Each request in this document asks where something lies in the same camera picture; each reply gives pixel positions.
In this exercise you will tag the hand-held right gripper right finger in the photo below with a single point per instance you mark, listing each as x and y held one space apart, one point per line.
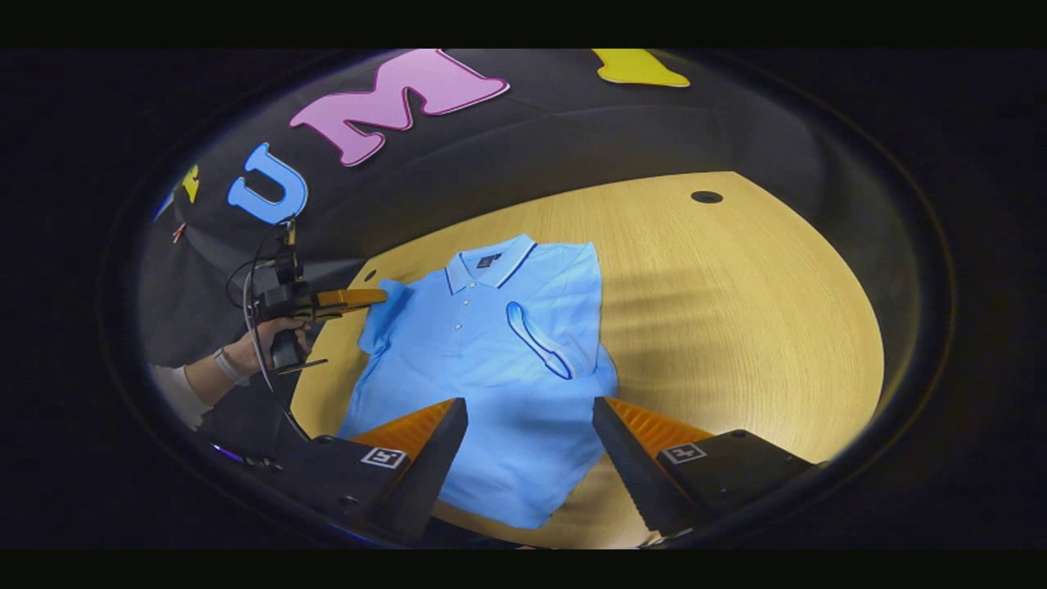
626 466

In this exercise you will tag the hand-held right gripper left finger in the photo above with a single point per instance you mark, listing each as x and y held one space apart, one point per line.
433 466

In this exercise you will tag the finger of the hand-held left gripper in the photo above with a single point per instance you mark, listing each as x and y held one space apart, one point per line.
348 299

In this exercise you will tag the copper cloth clip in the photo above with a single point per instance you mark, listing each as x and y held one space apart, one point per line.
178 233

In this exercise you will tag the light blue T-shirt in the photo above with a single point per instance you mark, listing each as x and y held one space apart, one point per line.
491 343

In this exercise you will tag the black backdrop cloth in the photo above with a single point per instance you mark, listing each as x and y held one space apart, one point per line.
572 131

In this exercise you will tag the grey wrist band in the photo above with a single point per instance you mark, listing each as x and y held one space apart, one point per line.
229 366

